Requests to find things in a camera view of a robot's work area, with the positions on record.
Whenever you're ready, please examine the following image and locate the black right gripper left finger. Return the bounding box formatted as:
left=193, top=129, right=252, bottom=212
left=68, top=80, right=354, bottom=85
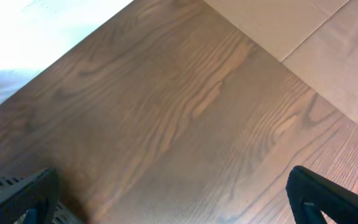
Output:
left=0, top=167, right=60, bottom=224

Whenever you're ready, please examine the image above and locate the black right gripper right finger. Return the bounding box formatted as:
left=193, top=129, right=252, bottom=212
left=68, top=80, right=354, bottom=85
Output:
left=286, top=166, right=358, bottom=224

